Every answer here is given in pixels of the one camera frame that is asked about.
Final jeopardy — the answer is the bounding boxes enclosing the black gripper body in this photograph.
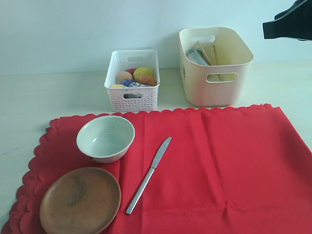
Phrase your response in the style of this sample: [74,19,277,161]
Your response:
[262,0,312,41]

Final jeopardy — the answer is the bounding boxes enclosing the wooden chopstick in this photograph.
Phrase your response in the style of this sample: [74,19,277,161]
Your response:
[197,41,213,65]
[213,44,223,81]

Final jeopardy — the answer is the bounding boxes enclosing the stainless steel cup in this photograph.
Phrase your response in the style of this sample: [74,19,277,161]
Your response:
[186,49,211,66]

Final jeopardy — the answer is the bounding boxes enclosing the fried chicken piece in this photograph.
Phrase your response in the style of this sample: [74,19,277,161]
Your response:
[134,75,157,86]

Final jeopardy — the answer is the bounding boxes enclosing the yellow lemon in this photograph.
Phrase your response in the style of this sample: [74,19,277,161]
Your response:
[133,67,155,79]

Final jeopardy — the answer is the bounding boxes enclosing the red sausage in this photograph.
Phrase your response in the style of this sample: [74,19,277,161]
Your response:
[126,68,136,75]

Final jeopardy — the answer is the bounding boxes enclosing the blue white milk carton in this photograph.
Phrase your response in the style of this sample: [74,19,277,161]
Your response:
[121,79,149,99]

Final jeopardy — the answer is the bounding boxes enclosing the brown egg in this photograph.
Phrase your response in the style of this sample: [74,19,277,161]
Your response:
[117,71,133,83]

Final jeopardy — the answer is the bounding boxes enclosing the yellow cheese wedge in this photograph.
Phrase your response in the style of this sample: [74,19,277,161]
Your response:
[110,84,125,88]

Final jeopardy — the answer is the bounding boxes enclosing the pale green ceramic bowl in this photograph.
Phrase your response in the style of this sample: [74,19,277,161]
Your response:
[76,115,135,163]

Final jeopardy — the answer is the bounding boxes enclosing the cream plastic bin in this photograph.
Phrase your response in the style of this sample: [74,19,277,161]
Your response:
[179,27,254,107]

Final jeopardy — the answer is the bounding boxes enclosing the red scalloped cloth mat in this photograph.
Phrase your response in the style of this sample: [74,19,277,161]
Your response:
[1,103,312,234]

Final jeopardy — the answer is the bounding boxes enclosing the white perforated plastic basket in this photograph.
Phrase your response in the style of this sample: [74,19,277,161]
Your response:
[104,49,160,112]

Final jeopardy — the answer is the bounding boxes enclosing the silver table knife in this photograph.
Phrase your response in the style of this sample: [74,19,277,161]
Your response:
[125,136,172,215]

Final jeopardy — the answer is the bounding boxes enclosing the brown wooden plate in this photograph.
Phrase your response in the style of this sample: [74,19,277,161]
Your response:
[39,167,121,234]

